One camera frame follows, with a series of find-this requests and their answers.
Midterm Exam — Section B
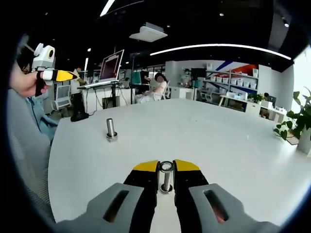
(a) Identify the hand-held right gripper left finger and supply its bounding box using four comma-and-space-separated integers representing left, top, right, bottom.
55, 159, 161, 233

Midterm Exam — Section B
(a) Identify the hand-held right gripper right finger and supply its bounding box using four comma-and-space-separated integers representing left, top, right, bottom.
173, 159, 281, 233

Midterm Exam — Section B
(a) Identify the small steel threaded stud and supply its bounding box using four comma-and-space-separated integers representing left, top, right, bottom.
159, 169, 174, 194

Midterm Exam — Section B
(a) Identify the large steel threaded stud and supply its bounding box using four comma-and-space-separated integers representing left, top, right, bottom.
105, 118, 119, 143

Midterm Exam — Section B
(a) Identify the person's left hand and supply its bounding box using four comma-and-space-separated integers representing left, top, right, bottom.
10, 71, 50, 99

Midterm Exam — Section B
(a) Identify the white office chair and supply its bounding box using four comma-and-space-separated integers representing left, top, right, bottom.
52, 84, 72, 110

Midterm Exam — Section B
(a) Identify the person's head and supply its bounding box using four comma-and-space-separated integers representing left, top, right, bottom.
16, 42, 34, 73

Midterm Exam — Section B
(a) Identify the black rounded device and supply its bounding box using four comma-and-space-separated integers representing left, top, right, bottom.
70, 112, 89, 122

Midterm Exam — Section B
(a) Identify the person's light blue clothing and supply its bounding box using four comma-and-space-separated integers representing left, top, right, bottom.
24, 96, 59, 144

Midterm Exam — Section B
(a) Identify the white laptop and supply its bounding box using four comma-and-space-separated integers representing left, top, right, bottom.
77, 49, 125, 88

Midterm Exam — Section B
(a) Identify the small white standing desk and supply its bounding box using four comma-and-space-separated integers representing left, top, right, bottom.
79, 83, 124, 115

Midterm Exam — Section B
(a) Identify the teal board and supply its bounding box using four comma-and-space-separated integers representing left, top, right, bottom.
131, 70, 143, 84

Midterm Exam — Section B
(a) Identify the straight ceiling light strip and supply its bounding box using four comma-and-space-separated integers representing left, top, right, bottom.
100, 0, 115, 17

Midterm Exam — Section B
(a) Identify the grey mesh office chair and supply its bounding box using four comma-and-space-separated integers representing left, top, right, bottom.
8, 89, 56, 221

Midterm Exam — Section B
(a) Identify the ceiling air conditioner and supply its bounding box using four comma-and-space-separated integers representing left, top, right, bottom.
128, 22, 168, 42

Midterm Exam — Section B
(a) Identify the white swivel chair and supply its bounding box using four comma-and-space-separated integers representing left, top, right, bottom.
155, 81, 171, 100

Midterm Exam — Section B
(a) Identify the long white desk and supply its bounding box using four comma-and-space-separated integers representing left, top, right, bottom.
218, 93, 289, 123

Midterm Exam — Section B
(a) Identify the small potted plant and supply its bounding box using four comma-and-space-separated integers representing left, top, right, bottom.
247, 93, 264, 104

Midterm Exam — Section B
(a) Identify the white cabinet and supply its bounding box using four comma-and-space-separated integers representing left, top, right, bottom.
167, 86, 195, 101

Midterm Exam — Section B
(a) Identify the large potted green plant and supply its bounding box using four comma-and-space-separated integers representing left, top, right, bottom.
273, 87, 311, 153

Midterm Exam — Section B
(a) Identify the shelf with white bins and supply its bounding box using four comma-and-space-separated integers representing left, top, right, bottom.
205, 62, 259, 94

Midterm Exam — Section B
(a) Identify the black monitor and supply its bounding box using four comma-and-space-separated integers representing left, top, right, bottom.
191, 68, 207, 81

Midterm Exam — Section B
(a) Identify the curved ceiling light strip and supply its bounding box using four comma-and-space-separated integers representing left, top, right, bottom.
150, 44, 292, 60

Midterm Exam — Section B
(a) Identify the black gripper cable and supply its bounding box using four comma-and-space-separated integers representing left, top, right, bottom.
28, 97, 41, 127

